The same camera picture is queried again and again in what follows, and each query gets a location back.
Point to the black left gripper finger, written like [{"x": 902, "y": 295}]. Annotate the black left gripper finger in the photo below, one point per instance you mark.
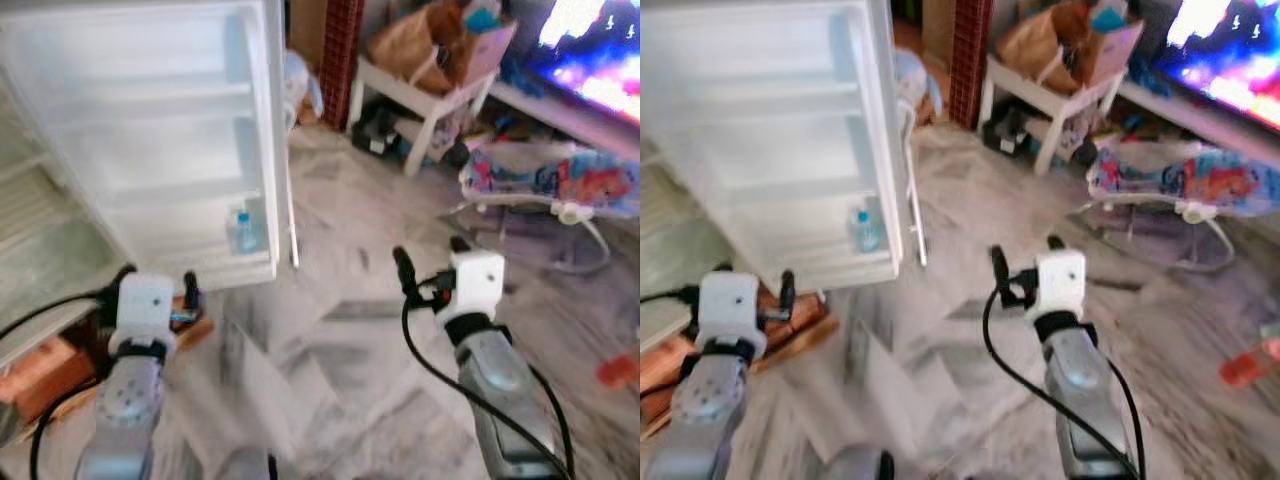
[
  {"x": 122, "y": 276},
  {"x": 721, "y": 269},
  {"x": 789, "y": 290},
  {"x": 192, "y": 290}
]

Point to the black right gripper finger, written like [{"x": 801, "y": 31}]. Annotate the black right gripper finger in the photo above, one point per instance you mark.
[
  {"x": 461, "y": 245},
  {"x": 405, "y": 272},
  {"x": 1000, "y": 272},
  {"x": 1056, "y": 243}
]

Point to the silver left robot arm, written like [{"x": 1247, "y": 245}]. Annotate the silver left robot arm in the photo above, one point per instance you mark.
[
  {"x": 705, "y": 410},
  {"x": 125, "y": 410}
]

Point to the white mini fridge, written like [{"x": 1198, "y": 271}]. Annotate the white mini fridge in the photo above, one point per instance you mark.
[
  {"x": 150, "y": 150},
  {"x": 780, "y": 150}
]

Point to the red brick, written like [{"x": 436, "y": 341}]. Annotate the red brick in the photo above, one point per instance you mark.
[
  {"x": 665, "y": 365},
  {"x": 805, "y": 315},
  {"x": 45, "y": 375}
]

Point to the colourful baby bouncer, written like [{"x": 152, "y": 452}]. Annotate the colourful baby bouncer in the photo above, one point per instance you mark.
[
  {"x": 1200, "y": 180},
  {"x": 560, "y": 180}
]

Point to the white side table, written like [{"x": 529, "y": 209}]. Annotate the white side table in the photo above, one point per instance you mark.
[
  {"x": 1050, "y": 100},
  {"x": 420, "y": 100}
]

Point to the orange red bottle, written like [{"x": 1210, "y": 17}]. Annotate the orange red bottle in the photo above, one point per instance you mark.
[
  {"x": 1248, "y": 368},
  {"x": 618, "y": 372}
]

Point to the grey robot knee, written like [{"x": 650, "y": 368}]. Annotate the grey robot knee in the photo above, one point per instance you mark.
[
  {"x": 245, "y": 466},
  {"x": 858, "y": 465}
]

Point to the brown paper bag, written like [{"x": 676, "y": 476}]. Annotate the brown paper bag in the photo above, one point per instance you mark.
[
  {"x": 410, "y": 50},
  {"x": 1040, "y": 45}
]

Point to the red brick pillar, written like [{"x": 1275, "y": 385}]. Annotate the red brick pillar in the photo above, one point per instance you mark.
[
  {"x": 970, "y": 60},
  {"x": 340, "y": 60}
]

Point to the light blue baby seat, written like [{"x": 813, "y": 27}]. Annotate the light blue baby seat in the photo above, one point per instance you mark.
[
  {"x": 305, "y": 85},
  {"x": 918, "y": 85}
]

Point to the flat screen television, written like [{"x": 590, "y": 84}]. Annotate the flat screen television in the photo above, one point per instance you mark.
[
  {"x": 595, "y": 50},
  {"x": 1225, "y": 50}
]

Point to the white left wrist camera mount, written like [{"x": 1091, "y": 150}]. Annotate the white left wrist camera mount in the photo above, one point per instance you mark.
[
  {"x": 728, "y": 305},
  {"x": 145, "y": 305}
]

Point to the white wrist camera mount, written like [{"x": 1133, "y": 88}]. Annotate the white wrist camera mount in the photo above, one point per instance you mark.
[
  {"x": 478, "y": 280},
  {"x": 145, "y": 305},
  {"x": 1062, "y": 280},
  {"x": 728, "y": 305}
]

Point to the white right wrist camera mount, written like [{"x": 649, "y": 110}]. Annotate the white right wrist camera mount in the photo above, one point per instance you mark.
[
  {"x": 1062, "y": 280},
  {"x": 478, "y": 280}
]

